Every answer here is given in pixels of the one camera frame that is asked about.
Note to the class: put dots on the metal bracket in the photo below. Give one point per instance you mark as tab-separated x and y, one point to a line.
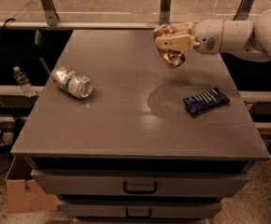
244	10
51	15
165	7

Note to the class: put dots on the orange soda can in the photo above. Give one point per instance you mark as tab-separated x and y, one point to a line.
172	59

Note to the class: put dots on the clear plastic water bottle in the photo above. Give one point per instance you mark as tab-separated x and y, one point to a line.
24	82

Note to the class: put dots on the dark blue snack packet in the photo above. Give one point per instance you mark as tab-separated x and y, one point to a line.
205	101

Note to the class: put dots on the middle metal bracket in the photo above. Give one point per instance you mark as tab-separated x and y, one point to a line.
165	7

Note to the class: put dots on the grey drawer cabinet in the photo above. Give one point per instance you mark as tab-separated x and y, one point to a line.
135	119

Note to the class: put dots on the cardboard box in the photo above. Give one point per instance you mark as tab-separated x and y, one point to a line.
23	193

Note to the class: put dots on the green handled tool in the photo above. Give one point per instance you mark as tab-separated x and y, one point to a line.
38	45

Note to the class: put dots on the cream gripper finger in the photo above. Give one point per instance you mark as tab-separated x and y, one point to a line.
176	42
184	28

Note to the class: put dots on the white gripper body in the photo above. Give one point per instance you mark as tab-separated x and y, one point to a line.
207	36

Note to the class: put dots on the grey drawer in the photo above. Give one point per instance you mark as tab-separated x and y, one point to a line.
80	208
142	184

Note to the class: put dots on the lower grey drawer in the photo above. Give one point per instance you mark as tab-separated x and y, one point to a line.
80	208

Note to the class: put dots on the right metal bracket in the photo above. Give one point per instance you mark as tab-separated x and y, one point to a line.
244	10

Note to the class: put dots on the upper grey drawer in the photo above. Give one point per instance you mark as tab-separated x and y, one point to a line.
142	184

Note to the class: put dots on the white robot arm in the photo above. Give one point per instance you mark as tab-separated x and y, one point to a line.
247	40

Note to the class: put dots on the left metal bracket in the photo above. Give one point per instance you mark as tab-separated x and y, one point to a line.
51	15

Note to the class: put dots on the silver green soda can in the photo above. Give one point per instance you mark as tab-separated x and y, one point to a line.
72	82

